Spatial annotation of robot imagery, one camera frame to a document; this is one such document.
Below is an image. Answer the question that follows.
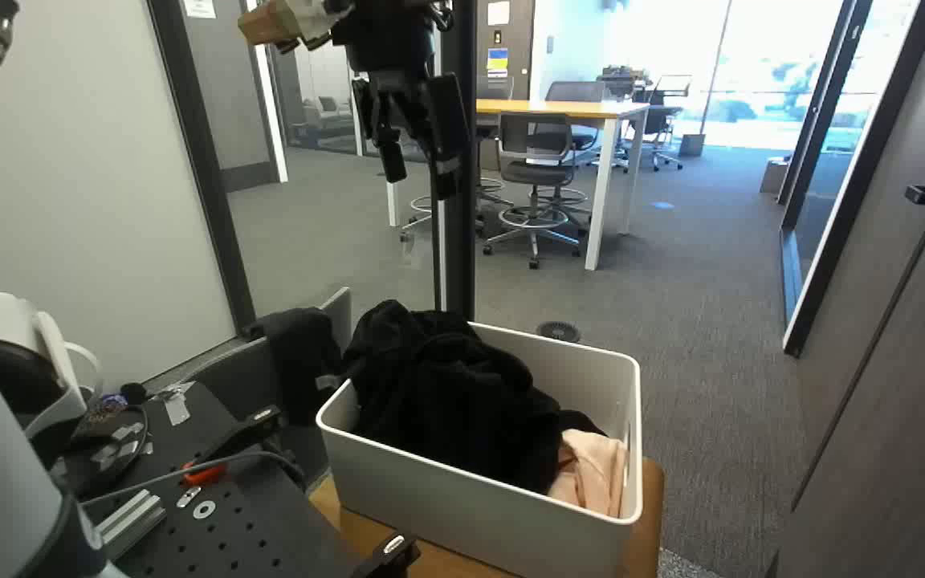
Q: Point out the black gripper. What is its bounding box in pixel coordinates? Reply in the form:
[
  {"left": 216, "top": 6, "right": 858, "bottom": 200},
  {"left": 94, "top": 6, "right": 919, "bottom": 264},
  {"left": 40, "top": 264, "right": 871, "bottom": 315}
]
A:
[{"left": 331, "top": 0, "right": 472, "bottom": 205}]

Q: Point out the pale pink cloth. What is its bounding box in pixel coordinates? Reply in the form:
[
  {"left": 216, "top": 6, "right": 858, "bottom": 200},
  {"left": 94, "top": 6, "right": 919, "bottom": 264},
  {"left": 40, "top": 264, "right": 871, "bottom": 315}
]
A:
[{"left": 544, "top": 427, "right": 632, "bottom": 523}]

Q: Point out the grey office chair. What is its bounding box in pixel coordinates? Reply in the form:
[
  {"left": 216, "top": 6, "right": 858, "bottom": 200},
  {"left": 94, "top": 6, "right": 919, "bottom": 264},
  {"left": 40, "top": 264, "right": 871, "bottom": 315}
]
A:
[{"left": 480, "top": 109, "right": 596, "bottom": 272}]

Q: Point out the dark office chair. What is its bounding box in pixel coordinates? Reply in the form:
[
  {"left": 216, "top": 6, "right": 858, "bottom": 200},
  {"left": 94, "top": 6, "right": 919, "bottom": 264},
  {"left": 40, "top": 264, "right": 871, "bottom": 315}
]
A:
[{"left": 616, "top": 84, "right": 689, "bottom": 174}]

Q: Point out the large black cloth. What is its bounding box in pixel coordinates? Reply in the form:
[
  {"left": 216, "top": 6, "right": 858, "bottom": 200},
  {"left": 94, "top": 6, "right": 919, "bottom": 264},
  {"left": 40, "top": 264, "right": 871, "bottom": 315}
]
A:
[{"left": 337, "top": 300, "right": 605, "bottom": 499}]

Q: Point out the white plastic box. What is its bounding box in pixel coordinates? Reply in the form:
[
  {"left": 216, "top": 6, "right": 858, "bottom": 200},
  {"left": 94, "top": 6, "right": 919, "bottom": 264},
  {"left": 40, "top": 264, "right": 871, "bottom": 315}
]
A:
[{"left": 311, "top": 318, "right": 645, "bottom": 578}]

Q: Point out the white legged wooden desk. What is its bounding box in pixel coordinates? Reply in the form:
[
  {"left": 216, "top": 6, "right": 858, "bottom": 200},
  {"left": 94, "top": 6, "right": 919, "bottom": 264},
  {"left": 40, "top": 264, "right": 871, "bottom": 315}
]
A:
[{"left": 381, "top": 96, "right": 652, "bottom": 272}]

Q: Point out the round floor outlet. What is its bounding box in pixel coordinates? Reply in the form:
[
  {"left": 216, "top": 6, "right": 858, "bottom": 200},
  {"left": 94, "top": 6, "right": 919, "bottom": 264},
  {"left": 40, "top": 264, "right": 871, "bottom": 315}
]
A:
[{"left": 535, "top": 318, "right": 584, "bottom": 346}]

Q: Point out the white paper label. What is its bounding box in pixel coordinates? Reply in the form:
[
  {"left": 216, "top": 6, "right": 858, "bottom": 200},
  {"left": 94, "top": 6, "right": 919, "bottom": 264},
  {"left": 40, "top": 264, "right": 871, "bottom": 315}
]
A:
[{"left": 160, "top": 388, "right": 192, "bottom": 430}]

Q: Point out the ribbed aluminium block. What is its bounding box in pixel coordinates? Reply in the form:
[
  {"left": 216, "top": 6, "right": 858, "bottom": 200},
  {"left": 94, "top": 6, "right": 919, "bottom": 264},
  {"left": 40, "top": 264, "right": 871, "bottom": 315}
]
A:
[{"left": 91, "top": 488, "right": 167, "bottom": 554}]

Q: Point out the black glass wall frame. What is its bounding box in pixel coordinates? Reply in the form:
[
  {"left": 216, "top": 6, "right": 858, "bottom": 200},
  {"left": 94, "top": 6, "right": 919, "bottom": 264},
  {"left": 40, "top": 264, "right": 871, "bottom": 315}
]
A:
[{"left": 435, "top": 0, "right": 482, "bottom": 328}]

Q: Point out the orange handled screwdriver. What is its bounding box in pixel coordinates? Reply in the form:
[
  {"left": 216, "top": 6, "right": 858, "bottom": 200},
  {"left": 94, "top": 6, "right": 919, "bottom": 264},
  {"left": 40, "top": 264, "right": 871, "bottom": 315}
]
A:
[{"left": 176, "top": 459, "right": 236, "bottom": 492}]

